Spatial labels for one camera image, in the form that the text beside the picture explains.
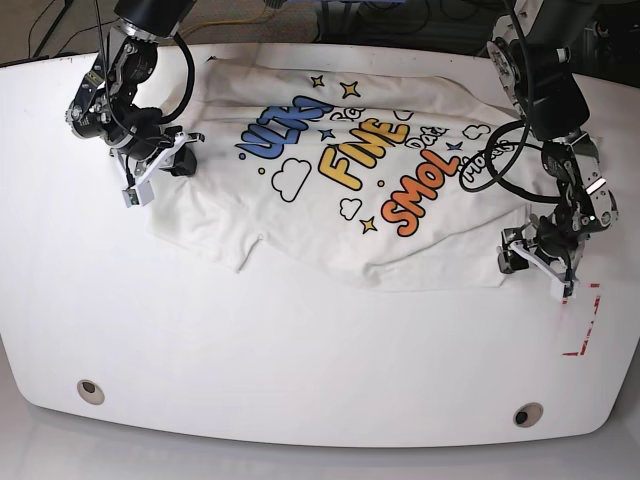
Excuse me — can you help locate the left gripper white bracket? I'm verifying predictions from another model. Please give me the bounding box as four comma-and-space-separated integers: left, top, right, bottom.
497, 228, 583, 282

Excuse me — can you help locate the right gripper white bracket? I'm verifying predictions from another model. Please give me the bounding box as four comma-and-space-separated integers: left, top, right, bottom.
112, 130, 205, 193

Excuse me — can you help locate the white printed t-shirt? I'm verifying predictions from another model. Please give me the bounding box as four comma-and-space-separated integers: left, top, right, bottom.
148, 59, 530, 291

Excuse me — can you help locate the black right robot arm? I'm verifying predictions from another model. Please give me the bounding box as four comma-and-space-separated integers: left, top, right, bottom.
66, 0, 205, 207

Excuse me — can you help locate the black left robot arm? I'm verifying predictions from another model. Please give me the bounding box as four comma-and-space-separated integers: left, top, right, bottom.
484, 1, 619, 301

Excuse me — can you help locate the red tape rectangle marking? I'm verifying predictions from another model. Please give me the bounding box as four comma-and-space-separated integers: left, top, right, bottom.
555, 283, 602, 357

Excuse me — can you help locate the right table grommet hole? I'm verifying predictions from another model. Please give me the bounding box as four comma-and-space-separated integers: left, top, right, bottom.
513, 402, 544, 428

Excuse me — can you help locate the table grommet hole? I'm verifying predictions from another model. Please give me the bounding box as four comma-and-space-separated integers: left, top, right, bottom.
513, 402, 544, 428
77, 379, 105, 406

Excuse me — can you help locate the left table grommet hole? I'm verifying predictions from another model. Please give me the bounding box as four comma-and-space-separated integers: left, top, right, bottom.
77, 379, 105, 406

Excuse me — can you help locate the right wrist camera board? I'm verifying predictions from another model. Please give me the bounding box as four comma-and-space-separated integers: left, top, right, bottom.
122, 182, 154, 208

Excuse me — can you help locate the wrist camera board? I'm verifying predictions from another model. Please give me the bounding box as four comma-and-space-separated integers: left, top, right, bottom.
122, 182, 154, 208
550, 278, 580, 302

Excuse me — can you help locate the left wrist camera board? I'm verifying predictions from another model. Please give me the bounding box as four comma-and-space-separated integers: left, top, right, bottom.
550, 278, 580, 302

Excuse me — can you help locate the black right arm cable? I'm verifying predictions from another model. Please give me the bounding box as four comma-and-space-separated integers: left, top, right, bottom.
92, 0, 197, 136

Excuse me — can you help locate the yellow cable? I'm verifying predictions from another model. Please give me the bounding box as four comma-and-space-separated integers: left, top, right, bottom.
169, 2, 281, 46

